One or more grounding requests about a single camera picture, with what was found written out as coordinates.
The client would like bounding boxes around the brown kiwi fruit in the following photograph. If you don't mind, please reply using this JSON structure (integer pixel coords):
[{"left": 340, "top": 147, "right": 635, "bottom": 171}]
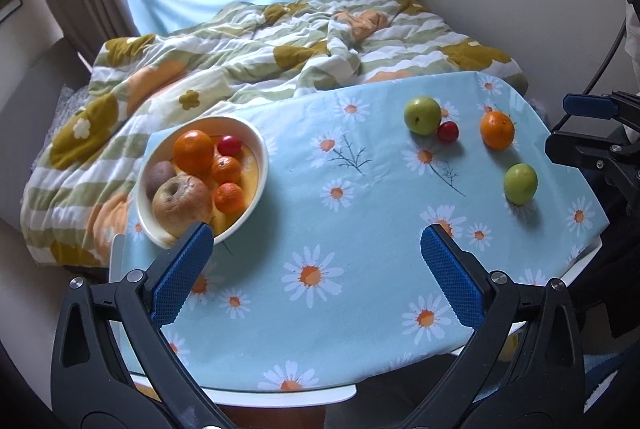
[{"left": 144, "top": 160, "right": 176, "bottom": 201}]

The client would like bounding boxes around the green apple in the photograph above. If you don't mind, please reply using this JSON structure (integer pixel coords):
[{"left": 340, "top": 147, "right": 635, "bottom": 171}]
[
  {"left": 404, "top": 95, "right": 442, "bottom": 136},
  {"left": 503, "top": 163, "right": 538, "bottom": 206}
]

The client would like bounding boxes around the floral green white quilt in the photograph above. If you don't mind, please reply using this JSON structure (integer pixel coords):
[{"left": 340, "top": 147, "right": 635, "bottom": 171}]
[{"left": 21, "top": 0, "right": 528, "bottom": 267}]

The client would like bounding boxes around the orange in bowl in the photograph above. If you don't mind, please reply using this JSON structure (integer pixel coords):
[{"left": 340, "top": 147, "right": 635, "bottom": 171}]
[{"left": 172, "top": 129, "right": 215, "bottom": 175}]

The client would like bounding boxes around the daisy print blue tablecloth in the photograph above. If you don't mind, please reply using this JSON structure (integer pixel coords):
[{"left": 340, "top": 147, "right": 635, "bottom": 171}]
[{"left": 164, "top": 72, "right": 608, "bottom": 391}]

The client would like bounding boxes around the black cable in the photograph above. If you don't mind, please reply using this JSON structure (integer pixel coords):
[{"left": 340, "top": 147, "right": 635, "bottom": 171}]
[{"left": 549, "top": 0, "right": 640, "bottom": 132}]

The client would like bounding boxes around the white oval bowl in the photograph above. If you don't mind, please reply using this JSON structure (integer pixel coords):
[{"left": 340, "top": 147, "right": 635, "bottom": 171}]
[{"left": 137, "top": 116, "right": 269, "bottom": 248}]

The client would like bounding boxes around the grey patterned rug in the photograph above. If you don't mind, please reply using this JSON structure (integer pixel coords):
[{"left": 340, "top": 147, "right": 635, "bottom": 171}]
[{"left": 584, "top": 342, "right": 639, "bottom": 425}]

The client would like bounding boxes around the wrinkled red-yellow apple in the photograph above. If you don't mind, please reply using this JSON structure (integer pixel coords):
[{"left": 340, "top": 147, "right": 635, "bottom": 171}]
[{"left": 152, "top": 173, "right": 213, "bottom": 238}]

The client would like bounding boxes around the small red tomato in bowl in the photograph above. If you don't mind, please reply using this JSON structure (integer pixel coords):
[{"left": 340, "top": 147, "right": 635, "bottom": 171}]
[{"left": 216, "top": 135, "right": 243, "bottom": 157}]

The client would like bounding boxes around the large orange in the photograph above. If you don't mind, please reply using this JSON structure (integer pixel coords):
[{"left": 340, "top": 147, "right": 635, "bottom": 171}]
[{"left": 480, "top": 110, "right": 515, "bottom": 152}]

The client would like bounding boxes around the small mandarin orange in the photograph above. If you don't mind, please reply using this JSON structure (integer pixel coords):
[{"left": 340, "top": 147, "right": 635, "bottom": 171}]
[{"left": 210, "top": 156, "right": 242, "bottom": 185}]

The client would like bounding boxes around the red cherry tomato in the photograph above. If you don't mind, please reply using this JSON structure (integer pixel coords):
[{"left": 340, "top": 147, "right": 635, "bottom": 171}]
[{"left": 436, "top": 121, "right": 459, "bottom": 144}]

